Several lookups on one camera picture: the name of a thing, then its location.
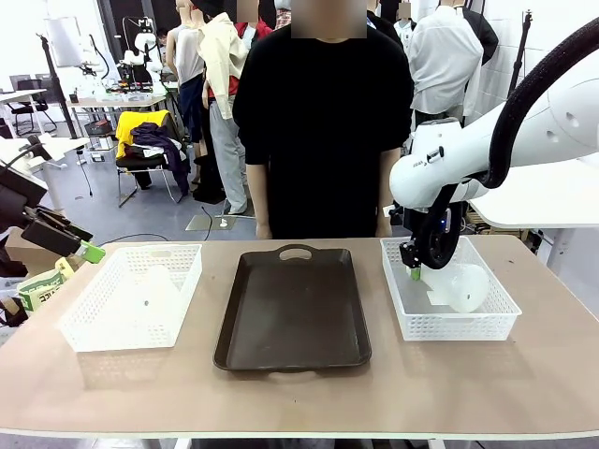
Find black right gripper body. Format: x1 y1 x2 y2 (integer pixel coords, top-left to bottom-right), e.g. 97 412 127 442
399 239 424 271

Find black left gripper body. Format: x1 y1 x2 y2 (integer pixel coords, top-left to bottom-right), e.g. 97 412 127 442
21 208 95 257

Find translucent white conical flask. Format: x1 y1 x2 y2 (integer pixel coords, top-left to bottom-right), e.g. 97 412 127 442
422 262 490 314
111 264 188 325

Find person's right forearm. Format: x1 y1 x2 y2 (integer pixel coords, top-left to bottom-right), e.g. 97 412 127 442
246 158 272 230

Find brown cardboard box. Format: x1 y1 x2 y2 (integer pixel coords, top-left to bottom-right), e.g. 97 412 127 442
3 226 62 282

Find green and white carton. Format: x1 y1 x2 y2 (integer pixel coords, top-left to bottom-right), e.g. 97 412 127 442
17 256 76 313

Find white perforated plastic basket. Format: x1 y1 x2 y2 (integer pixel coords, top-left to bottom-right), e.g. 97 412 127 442
58 242 204 353
379 236 523 342

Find wooden pallet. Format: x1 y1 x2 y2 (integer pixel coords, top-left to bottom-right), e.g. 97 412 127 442
462 210 504 235

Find white side table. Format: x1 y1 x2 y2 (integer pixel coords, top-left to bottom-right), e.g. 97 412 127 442
0 133 90 166

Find metal chair with black seat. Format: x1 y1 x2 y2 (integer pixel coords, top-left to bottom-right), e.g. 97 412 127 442
115 109 188 210

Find metal floor socket plate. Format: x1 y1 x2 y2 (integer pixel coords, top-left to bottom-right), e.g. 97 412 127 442
185 213 256 233

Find dark purple garment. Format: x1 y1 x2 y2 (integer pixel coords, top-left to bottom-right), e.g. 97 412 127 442
130 122 192 197

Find black office chair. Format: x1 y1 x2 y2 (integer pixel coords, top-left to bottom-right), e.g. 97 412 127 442
7 74 57 137

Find dark brown serving tray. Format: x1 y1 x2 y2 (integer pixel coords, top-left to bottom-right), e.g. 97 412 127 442
212 243 373 374

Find yellow garment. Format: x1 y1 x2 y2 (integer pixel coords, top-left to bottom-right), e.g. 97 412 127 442
115 109 170 160

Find white curved desk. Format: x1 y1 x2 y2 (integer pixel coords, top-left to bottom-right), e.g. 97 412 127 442
467 156 599 230

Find black tripod stand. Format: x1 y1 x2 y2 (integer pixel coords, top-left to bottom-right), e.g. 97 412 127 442
36 32 79 140
507 11 535 102

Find cluttered background work table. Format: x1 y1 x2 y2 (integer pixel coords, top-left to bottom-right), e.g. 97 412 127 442
65 91 169 141

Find person in black t-shirt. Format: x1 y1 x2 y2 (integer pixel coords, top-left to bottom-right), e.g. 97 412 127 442
232 0 416 240

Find grey trousers on mannequin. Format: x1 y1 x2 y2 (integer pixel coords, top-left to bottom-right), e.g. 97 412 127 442
209 97 249 216

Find white softbox light panel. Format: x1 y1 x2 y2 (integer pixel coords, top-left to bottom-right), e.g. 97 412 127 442
44 16 88 69

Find mannequin with white shirt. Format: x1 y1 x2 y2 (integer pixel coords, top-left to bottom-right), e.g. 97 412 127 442
406 5 486 127

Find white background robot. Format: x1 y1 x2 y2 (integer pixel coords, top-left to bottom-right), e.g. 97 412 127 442
122 16 166 97

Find mannequin with white tank top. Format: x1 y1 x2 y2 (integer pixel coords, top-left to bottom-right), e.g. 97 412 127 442
167 22 207 146

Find mannequin with beige shirt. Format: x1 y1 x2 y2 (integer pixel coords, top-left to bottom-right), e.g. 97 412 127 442
196 11 249 121

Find black jacket on mannequin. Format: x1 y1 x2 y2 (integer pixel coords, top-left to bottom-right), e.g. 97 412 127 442
462 7 501 66

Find black corrugated cable conduit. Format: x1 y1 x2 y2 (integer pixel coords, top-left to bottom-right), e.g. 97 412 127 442
411 16 599 271

